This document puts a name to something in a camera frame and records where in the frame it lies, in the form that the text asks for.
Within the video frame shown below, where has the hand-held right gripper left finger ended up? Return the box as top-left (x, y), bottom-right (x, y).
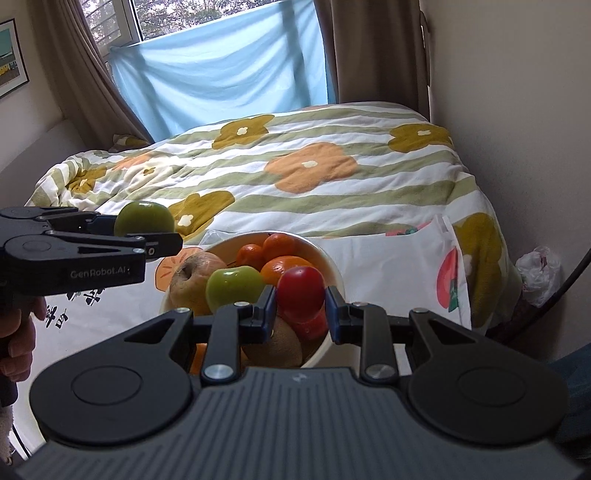
top-left (124, 285), bottom-right (278, 384)

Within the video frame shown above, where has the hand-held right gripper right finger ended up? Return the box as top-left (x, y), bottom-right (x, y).
top-left (324, 286), bottom-right (467, 384)

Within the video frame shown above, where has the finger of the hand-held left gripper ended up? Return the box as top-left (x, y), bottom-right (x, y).
top-left (44, 232), bottom-right (184, 265)
top-left (41, 207), bottom-right (122, 237)

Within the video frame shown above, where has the red tomato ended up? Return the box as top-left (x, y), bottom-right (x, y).
top-left (291, 311), bottom-right (329, 342)
top-left (276, 266), bottom-right (326, 323)

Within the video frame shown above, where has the green apple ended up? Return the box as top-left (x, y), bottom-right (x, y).
top-left (205, 265), bottom-right (266, 313)
top-left (114, 200), bottom-right (175, 237)

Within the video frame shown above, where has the brown kiwi with green sticker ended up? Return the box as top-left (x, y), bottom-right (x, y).
top-left (241, 316), bottom-right (304, 367)

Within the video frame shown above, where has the cream bowl with duck print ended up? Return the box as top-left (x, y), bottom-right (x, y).
top-left (159, 231), bottom-right (345, 370)

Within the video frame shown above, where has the wrinkled yellow-red apple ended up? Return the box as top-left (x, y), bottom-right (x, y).
top-left (169, 251), bottom-right (228, 317)

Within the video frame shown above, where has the person's left hand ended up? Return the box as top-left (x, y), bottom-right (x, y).
top-left (0, 298), bottom-right (48, 381)

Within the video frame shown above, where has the small tangerine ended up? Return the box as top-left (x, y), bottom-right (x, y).
top-left (236, 244), bottom-right (265, 272)

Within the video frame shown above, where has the white persimmon print cloth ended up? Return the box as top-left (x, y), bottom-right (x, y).
top-left (32, 215), bottom-right (474, 384)

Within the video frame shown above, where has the floral striped blanket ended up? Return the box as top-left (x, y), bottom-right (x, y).
top-left (23, 102), bottom-right (518, 333)

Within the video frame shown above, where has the brown curtain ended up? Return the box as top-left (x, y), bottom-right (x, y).
top-left (314, 0), bottom-right (432, 123)
top-left (28, 0), bottom-right (155, 153)

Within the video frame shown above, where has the light blue sheet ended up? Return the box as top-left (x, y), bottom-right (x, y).
top-left (108, 0), bottom-right (329, 141)

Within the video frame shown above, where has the white plastic bag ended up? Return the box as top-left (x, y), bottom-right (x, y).
top-left (515, 246), bottom-right (563, 308)

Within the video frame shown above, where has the window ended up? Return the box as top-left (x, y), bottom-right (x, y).
top-left (81, 0), bottom-right (282, 47)

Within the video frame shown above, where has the dark blue cloth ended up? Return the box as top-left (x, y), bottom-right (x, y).
top-left (549, 344), bottom-right (591, 444)

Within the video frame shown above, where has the framed wall picture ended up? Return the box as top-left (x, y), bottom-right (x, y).
top-left (0, 18), bottom-right (31, 99)

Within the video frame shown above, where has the black cable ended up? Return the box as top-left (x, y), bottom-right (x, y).
top-left (531, 249), bottom-right (591, 333)

